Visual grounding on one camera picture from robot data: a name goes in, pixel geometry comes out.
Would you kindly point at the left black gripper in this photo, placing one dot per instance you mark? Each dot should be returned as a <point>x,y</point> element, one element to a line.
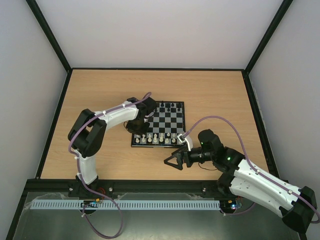
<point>129,126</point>

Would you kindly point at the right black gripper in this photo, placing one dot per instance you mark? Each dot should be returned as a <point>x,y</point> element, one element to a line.
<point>185,158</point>

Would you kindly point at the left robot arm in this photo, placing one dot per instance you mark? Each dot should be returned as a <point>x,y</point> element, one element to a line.
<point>87,134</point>

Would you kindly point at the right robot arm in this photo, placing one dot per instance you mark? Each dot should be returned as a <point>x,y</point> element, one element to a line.
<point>241,177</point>

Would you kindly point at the green circuit board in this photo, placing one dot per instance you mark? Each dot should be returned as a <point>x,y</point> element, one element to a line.
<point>236,205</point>

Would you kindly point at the left circuit board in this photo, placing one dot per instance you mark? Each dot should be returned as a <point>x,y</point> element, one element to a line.
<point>91,203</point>

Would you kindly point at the black and silver chessboard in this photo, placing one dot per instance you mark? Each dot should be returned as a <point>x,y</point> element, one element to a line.
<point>172,122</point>

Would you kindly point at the grey slotted cable duct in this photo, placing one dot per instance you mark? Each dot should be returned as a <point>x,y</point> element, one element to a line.
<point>63,204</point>

